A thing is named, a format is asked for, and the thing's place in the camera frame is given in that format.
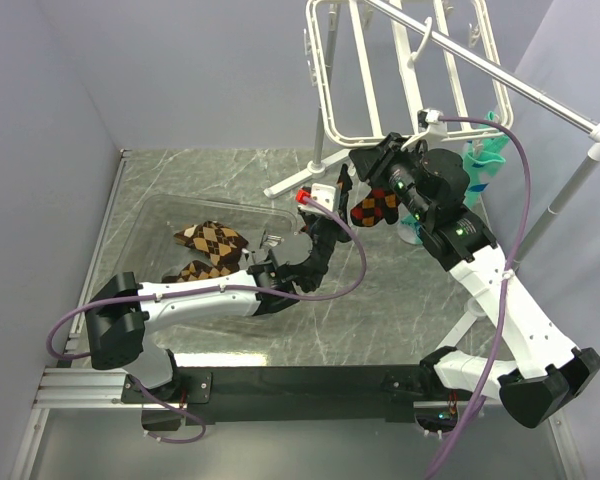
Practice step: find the teal patterned sock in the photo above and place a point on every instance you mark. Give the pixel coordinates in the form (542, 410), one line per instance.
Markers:
(408, 230)
(482, 161)

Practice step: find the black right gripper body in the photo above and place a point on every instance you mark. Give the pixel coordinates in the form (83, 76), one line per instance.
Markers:
(399, 174)

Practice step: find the aluminium extrusion rail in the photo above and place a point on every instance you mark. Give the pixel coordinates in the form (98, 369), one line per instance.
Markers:
(88, 388)

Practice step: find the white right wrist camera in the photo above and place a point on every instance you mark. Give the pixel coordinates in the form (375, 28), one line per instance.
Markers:
(430, 128)

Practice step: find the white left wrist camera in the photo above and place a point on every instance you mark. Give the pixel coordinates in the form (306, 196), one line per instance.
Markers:
(328, 196)

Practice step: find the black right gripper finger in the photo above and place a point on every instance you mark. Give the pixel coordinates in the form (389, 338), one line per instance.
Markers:
(394, 140)
(372, 164)

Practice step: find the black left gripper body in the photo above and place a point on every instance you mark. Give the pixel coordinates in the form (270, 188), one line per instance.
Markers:
(324, 236)

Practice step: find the white clip sock hanger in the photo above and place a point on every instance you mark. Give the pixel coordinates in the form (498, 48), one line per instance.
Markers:
(321, 58)

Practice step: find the silver drying rack stand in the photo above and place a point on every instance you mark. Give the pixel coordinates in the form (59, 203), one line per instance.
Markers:
(330, 155)

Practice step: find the red black argyle sock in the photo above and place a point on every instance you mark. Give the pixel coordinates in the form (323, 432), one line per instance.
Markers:
(379, 205)
(342, 208)

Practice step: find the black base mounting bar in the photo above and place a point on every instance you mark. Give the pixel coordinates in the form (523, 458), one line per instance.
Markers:
(268, 393)

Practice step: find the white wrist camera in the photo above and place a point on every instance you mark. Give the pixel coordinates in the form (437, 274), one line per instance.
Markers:
(430, 128)
(328, 196)

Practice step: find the clear plastic bin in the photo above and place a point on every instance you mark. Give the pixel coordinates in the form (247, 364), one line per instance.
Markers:
(151, 251)

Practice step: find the brown argyle sock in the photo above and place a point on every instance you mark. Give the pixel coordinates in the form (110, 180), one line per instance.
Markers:
(197, 270)
(218, 242)

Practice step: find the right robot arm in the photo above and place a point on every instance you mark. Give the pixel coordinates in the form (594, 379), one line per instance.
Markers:
(547, 370)

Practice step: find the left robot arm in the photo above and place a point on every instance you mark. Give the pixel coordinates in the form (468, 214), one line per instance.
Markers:
(125, 315)

